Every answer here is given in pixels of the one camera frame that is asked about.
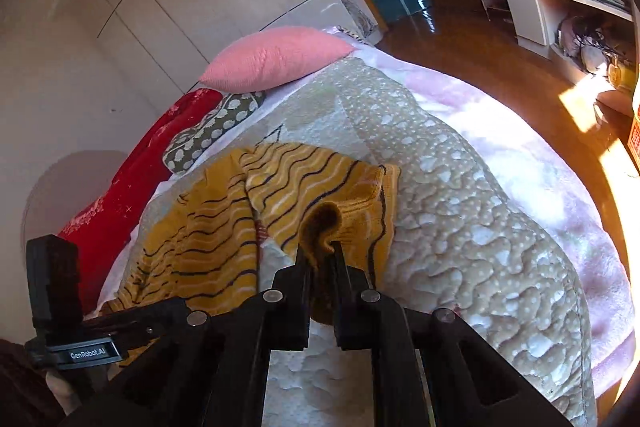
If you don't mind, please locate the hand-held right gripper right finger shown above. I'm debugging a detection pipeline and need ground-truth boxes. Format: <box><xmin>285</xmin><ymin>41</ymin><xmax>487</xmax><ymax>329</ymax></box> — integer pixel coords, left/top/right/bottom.
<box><xmin>331</xmin><ymin>242</ymin><xmax>576</xmax><ymax>427</ymax></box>

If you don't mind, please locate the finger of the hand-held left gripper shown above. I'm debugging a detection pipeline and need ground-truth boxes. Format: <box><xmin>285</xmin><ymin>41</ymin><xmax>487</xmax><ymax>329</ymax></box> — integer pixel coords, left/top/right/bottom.
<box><xmin>84</xmin><ymin>297</ymin><xmax>189</xmax><ymax>353</ymax></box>

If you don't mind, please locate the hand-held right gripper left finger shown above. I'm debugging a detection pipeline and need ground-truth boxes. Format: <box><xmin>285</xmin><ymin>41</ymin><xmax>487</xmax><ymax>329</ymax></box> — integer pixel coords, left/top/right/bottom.
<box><xmin>62</xmin><ymin>247</ymin><xmax>314</xmax><ymax>427</ymax></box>

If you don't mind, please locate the yellow striped sweater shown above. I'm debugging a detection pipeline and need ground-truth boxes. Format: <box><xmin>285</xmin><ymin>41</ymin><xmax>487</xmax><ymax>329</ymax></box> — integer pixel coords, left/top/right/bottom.
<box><xmin>102</xmin><ymin>142</ymin><xmax>402</xmax><ymax>325</ymax></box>

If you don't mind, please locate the round beige headboard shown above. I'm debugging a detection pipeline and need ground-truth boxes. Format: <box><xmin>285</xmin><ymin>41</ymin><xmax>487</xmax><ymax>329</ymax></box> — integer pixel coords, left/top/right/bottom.
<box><xmin>20</xmin><ymin>150</ymin><xmax>132</xmax><ymax>260</ymax></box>

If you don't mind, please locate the red patterned blanket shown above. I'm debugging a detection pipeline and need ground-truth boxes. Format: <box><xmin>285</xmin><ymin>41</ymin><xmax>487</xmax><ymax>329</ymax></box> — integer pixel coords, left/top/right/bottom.
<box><xmin>57</xmin><ymin>88</ymin><xmax>223</xmax><ymax>313</ymax></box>

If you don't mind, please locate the beige heart-patterned quilt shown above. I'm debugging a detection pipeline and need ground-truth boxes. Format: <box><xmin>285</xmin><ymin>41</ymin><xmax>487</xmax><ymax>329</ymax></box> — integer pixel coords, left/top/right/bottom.
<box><xmin>97</xmin><ymin>57</ymin><xmax>598</xmax><ymax>427</ymax></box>

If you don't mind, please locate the green patterned pillow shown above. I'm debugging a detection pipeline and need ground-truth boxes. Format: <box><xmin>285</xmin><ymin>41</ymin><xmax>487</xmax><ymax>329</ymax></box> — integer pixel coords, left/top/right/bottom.
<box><xmin>164</xmin><ymin>91</ymin><xmax>267</xmax><ymax>175</ymax></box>

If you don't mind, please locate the pink pillow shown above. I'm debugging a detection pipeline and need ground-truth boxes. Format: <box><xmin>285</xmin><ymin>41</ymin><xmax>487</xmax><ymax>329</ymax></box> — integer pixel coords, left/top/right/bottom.
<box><xmin>199</xmin><ymin>26</ymin><xmax>357</xmax><ymax>94</ymax></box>

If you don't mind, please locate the grey bag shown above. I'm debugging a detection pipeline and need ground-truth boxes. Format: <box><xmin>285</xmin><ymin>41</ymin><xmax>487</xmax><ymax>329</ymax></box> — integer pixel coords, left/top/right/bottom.
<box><xmin>557</xmin><ymin>14</ymin><xmax>610</xmax><ymax>74</ymax></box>

